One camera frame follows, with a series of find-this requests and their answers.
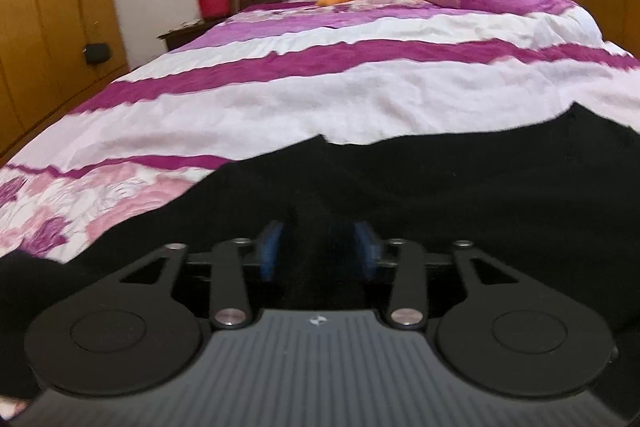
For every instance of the yellow wooden cabinet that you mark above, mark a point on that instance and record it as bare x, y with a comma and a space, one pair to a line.
605, 12

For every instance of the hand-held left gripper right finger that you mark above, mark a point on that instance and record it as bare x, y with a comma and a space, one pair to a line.
364, 252

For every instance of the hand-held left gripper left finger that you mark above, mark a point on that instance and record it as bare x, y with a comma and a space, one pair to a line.
271, 252

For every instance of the yellow wooden wardrobe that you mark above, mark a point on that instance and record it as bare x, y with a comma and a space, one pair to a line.
50, 7

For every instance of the black garment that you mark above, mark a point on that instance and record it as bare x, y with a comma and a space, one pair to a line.
450, 187

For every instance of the small black box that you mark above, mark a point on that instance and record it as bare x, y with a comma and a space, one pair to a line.
96, 54

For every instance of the dark wooden nightstand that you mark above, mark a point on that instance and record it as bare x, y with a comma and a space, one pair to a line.
185, 34

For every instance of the purple white striped bedspread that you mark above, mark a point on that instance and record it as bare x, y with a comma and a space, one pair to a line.
300, 97

